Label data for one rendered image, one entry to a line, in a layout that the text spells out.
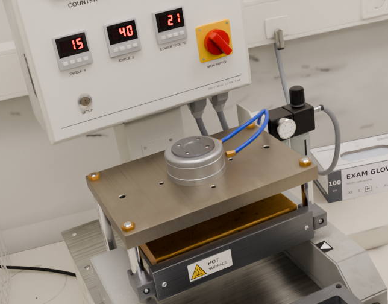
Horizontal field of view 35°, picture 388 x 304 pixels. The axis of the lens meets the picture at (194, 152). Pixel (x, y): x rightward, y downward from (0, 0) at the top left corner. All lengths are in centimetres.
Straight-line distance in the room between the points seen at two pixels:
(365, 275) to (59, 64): 49
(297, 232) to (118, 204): 24
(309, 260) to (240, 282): 11
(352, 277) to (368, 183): 52
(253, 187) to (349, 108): 73
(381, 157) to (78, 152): 64
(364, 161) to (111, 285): 67
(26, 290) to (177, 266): 60
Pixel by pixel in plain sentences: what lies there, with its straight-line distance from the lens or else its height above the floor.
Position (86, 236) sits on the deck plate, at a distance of 109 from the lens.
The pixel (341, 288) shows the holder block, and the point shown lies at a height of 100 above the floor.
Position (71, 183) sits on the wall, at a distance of 139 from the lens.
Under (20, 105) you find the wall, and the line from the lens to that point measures 131.
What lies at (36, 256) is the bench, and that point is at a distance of 141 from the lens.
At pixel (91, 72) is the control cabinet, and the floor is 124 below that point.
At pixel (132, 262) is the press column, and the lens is 77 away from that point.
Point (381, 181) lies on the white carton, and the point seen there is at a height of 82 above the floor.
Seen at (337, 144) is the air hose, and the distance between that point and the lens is 115.
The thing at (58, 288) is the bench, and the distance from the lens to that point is 129.
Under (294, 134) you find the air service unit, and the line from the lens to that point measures 105.
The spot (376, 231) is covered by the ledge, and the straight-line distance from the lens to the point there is 125.
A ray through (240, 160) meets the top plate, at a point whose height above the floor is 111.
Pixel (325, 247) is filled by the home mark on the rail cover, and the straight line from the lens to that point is 85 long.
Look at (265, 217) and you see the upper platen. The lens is 82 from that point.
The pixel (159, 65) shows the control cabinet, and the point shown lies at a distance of 91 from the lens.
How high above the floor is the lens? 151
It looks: 27 degrees down
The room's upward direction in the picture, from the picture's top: 9 degrees counter-clockwise
